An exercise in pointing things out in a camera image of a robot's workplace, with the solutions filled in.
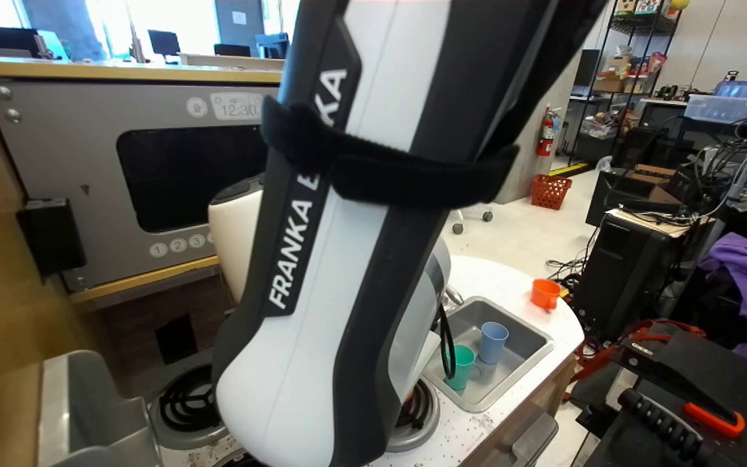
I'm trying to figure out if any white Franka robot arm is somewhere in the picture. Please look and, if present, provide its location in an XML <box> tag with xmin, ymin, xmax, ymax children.
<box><xmin>210</xmin><ymin>0</ymin><xmax>606</xmax><ymax>467</ymax></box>

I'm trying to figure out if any white speckled toy stove top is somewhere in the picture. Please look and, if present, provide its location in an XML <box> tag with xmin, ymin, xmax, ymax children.
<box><xmin>157</xmin><ymin>260</ymin><xmax>567</xmax><ymax>467</ymax></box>

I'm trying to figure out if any teal plastic cup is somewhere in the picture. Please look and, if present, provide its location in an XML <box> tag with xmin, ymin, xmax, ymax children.
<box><xmin>445</xmin><ymin>346</ymin><xmax>477</xmax><ymax>394</ymax></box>

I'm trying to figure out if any blue plastic cup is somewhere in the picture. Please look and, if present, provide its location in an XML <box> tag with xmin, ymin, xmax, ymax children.
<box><xmin>477</xmin><ymin>321</ymin><xmax>507</xmax><ymax>366</ymax></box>

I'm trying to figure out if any orange basket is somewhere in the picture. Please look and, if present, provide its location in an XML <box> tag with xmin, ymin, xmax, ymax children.
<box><xmin>529</xmin><ymin>174</ymin><xmax>571</xmax><ymax>211</ymax></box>

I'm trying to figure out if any orange plastic cup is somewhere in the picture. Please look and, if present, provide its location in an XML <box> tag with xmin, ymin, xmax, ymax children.
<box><xmin>529</xmin><ymin>277</ymin><xmax>562</xmax><ymax>312</ymax></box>

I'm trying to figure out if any back right coil burner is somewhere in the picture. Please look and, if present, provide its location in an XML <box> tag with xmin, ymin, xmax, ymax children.
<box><xmin>387</xmin><ymin>382</ymin><xmax>441</xmax><ymax>451</ymax></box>

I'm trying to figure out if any coil burner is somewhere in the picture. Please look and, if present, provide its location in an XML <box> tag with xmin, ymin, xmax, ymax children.
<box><xmin>387</xmin><ymin>382</ymin><xmax>441</xmax><ymax>451</ymax></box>
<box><xmin>150</xmin><ymin>364</ymin><xmax>219</xmax><ymax>448</ymax></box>

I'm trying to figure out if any grey toy sink basin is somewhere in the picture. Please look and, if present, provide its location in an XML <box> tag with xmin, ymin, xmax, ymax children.
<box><xmin>422</xmin><ymin>299</ymin><xmax>551</xmax><ymax>412</ymax></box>

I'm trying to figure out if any red fire extinguisher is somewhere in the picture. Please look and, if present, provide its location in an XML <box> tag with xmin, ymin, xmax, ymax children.
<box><xmin>533</xmin><ymin>106</ymin><xmax>559</xmax><ymax>158</ymax></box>

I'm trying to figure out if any back left coil burner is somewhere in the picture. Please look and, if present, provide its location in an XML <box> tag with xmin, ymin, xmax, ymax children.
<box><xmin>150</xmin><ymin>364</ymin><xmax>219</xmax><ymax>448</ymax></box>

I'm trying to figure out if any grey toy microwave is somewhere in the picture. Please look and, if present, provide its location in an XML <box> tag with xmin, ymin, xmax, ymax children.
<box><xmin>0</xmin><ymin>77</ymin><xmax>274</xmax><ymax>291</ymax></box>

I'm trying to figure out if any left orange clamp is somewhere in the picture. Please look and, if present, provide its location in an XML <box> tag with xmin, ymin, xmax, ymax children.
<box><xmin>681</xmin><ymin>401</ymin><xmax>747</xmax><ymax>438</ymax></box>

